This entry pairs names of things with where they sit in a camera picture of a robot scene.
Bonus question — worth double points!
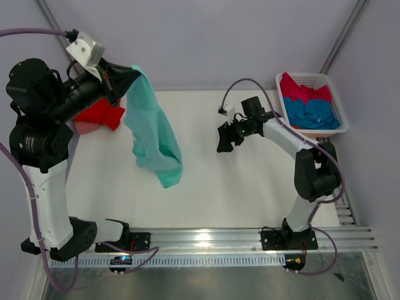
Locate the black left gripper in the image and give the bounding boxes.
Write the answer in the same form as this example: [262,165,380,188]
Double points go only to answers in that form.
[49,57,142,123]

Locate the blue t shirt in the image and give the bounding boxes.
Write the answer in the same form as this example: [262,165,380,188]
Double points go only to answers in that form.
[283,97,341,130]

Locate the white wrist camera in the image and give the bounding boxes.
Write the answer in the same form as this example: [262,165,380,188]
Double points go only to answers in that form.
[66,31,105,70]
[217,104,236,123]

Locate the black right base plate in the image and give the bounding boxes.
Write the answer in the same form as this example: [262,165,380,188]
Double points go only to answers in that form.
[260,226,319,251]

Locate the red folded t shirt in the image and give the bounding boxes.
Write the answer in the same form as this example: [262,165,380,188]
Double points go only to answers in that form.
[74,97,125,131]

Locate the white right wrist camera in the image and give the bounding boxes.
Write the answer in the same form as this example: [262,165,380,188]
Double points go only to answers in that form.
[217,104,236,123]

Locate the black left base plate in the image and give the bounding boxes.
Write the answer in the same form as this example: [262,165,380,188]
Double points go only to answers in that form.
[94,232,151,253]

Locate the magenta t shirt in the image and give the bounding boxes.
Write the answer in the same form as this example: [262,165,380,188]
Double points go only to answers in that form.
[279,72,332,104]

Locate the white plastic basket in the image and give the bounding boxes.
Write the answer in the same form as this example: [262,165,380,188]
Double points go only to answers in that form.
[276,72,349,138]

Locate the pink folded t shirt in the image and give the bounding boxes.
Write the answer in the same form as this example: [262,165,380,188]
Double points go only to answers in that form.
[74,121,100,135]

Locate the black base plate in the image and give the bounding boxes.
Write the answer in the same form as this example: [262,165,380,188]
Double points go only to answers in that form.
[260,226,319,251]
[94,232,151,253]

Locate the teal t shirt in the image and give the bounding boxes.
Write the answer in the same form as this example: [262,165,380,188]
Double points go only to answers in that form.
[124,65,183,188]

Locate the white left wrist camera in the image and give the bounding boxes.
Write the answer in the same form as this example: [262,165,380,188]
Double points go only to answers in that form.
[66,31,105,70]

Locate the aluminium mounting rail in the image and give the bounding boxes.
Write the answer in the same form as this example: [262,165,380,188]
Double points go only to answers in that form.
[133,226,378,255]

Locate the white slotted cable duct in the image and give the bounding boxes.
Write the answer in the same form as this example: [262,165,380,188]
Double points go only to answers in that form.
[49,253,286,268]

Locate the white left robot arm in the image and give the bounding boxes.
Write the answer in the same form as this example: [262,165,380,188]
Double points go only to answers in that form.
[6,58,140,262]

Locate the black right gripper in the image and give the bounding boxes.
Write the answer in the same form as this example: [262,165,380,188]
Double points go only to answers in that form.
[217,116,256,153]

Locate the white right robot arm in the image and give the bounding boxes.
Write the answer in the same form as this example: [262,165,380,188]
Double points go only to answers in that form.
[217,96,342,249]

